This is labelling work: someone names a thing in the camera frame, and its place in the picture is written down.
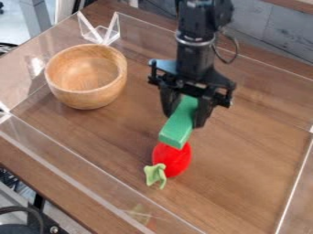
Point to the brown wooden bowl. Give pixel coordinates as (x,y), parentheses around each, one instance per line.
(87,75)

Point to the green rectangular block stick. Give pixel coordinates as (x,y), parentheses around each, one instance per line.
(178,127)

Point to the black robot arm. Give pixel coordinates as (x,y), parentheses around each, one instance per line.
(201,20)

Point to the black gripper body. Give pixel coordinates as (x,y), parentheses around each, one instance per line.
(192,75)

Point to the red plush strawberry toy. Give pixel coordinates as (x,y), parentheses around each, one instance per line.
(169,163)

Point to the clear acrylic tray enclosure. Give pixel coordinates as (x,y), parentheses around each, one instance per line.
(249,182)

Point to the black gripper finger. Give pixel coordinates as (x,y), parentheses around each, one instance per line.
(170,98)
(202,112)

